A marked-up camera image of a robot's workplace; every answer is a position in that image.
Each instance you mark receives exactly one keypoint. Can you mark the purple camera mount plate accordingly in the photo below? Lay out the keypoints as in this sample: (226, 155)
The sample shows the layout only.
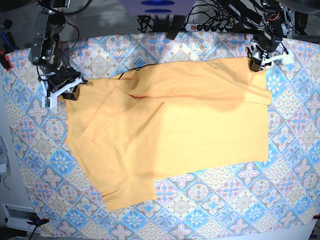
(157, 7)

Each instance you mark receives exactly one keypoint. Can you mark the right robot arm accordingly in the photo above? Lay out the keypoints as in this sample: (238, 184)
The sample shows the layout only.
(47, 47)

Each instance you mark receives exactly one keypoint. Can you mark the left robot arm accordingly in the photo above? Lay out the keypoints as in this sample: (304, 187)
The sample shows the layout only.
(278, 22)

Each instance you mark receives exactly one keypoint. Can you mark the white floor rail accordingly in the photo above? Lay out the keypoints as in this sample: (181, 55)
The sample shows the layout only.
(16, 217)

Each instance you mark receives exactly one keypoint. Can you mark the yellow T-shirt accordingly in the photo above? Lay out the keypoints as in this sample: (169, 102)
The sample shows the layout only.
(165, 120)

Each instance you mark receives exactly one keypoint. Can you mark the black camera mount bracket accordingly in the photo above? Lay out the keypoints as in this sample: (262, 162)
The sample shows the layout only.
(175, 26)

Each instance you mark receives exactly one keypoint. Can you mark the patterned tile tablecloth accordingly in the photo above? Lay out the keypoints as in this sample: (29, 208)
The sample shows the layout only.
(236, 200)

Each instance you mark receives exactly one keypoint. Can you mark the white power strip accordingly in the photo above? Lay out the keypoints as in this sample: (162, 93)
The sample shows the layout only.
(210, 28)

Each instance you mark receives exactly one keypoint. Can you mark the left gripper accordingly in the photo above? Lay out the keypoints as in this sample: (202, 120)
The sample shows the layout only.
(265, 52)

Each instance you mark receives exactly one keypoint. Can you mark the red black clamp left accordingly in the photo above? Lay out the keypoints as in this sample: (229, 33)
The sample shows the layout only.
(5, 61)

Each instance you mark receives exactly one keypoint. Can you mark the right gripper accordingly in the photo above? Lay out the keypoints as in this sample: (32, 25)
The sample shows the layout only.
(63, 82)

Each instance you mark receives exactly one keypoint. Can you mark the orange black clamp bottom left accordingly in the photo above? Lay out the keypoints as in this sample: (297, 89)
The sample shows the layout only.
(35, 221)

